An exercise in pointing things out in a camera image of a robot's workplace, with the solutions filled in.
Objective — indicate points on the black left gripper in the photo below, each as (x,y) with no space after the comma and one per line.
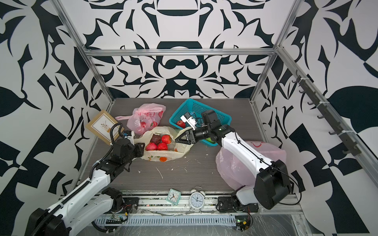
(140,150)

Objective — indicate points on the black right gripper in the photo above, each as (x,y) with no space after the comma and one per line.
(191,137)

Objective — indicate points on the yellow plastic bag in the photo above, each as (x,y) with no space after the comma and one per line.
(175,150)

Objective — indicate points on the smooth red apple with stem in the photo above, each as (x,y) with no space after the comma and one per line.
(181,124)

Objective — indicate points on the green apple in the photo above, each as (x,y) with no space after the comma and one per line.
(210,140)

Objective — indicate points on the pink plastic bag front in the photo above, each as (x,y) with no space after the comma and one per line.
(235,173)

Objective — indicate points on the pink plastic bag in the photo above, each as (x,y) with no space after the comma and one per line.
(144,118)
(235,173)

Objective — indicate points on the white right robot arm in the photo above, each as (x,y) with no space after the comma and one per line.
(272,182)

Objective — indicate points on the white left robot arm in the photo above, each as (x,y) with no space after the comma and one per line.
(91,198)

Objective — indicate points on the pink plastic bag rear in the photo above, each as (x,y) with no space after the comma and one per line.
(144,118)

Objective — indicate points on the red strawberry top right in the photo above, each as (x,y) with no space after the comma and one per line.
(166,139)

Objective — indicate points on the dark purple fruit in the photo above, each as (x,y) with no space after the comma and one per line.
(156,139)

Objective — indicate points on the red strawberry bottom left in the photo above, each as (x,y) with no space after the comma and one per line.
(151,147)

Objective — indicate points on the gold framed picture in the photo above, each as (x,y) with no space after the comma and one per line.
(101,126)

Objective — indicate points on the teal perforated plastic basket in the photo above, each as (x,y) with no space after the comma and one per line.
(191,105)

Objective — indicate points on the small teal square clock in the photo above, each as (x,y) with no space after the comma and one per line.
(173,196)

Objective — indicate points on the white twin-bell alarm clock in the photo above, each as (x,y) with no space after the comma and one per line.
(197,200)

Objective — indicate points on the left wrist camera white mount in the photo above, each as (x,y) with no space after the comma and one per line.
(127,134)

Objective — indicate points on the white slotted cable duct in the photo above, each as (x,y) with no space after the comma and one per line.
(175,220)

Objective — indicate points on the wall hook rail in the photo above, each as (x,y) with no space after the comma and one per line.
(339,127)

